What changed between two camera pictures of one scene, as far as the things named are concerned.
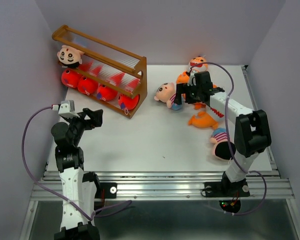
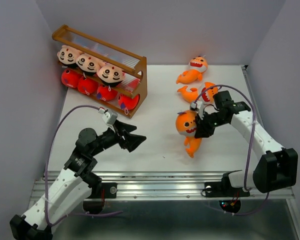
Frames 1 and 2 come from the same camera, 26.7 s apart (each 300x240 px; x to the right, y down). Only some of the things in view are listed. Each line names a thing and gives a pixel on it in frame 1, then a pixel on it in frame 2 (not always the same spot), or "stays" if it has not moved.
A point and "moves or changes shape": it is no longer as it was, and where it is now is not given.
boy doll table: [166, 93] → [110, 75]
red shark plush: [106, 93] stays
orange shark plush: [203, 120] moves or changes shape
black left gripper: [96, 116] → [132, 140]
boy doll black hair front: [221, 149] → [87, 63]
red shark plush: [87, 85] stays
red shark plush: [70, 77] stays
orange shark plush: [198, 63] stays
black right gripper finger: [181, 88] → [202, 130]
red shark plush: [128, 103] stays
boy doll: [69, 57] stays
